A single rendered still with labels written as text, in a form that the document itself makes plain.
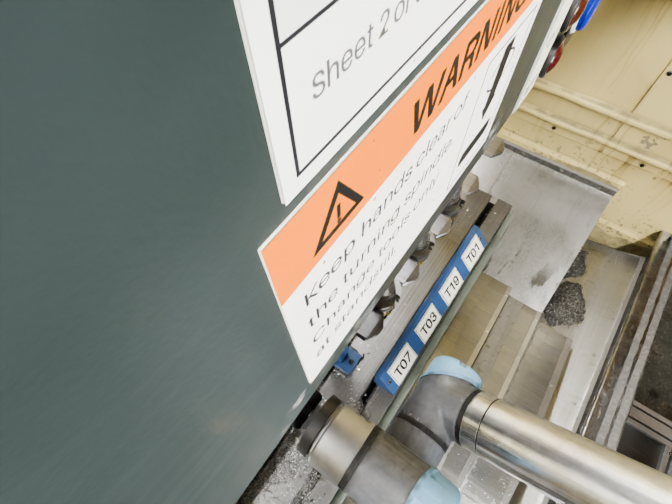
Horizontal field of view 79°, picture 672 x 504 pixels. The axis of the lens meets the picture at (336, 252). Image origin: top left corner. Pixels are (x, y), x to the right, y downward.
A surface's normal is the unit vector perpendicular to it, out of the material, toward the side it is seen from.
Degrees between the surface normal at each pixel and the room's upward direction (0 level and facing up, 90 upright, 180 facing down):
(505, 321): 8
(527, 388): 8
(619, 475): 32
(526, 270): 24
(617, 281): 17
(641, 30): 90
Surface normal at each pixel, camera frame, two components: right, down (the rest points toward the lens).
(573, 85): -0.58, 0.72
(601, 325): -0.26, -0.62
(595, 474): -0.50, -0.59
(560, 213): -0.26, -0.15
